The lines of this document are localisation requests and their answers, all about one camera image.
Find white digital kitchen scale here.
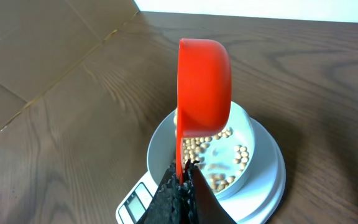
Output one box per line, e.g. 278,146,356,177
116,118,286,223

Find grey-green plastic bowl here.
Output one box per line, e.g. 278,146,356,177
148,112,256,200

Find brown cardboard panel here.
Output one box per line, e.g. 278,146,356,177
0,0,138,130

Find soybeans in bowl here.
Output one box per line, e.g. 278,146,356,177
181,102,255,197

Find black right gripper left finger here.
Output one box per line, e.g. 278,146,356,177
137,163,182,224

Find red plastic scoop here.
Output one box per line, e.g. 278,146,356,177
176,39,232,183

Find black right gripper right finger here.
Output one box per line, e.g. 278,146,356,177
184,160,236,224

